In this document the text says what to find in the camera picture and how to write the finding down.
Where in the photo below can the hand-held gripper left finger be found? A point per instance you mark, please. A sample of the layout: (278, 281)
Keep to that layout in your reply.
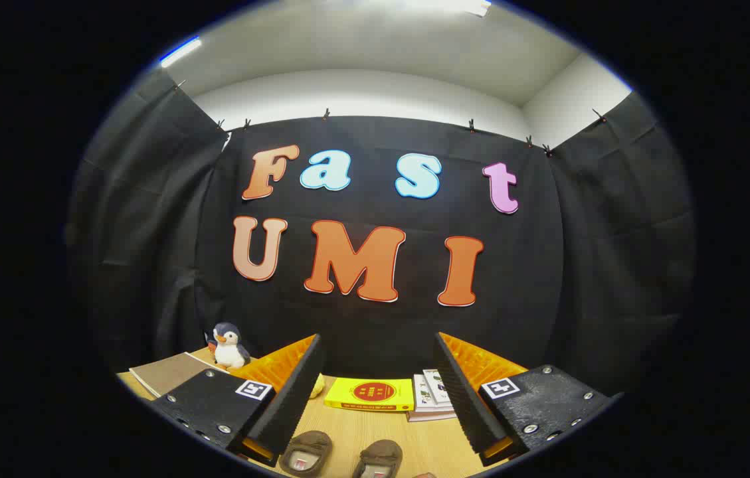
(288, 398)

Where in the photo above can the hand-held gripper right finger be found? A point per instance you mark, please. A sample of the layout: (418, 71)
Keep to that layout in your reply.
(464, 398)

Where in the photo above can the brown fuzzy shoe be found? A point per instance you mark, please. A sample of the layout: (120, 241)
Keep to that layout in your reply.
(380, 457)
(308, 451)

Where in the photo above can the beige fabric storage box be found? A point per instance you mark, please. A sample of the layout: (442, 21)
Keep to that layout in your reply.
(169, 373)

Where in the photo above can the yellow bread-shaped squishy toy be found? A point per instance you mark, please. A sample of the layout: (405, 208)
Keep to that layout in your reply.
(316, 387)

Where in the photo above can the brown-edged paperback book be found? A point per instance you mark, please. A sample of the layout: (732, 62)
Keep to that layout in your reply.
(428, 416)

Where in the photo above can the white paperback book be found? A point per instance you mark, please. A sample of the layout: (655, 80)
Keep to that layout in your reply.
(422, 397)

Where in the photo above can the penguin plush toy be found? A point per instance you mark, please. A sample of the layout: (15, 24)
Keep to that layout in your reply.
(228, 346)

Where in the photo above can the yellow book with red circle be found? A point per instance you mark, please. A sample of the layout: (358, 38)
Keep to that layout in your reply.
(369, 394)

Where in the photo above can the ceiling light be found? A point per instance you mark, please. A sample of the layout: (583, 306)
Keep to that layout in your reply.
(180, 52)
(477, 6)

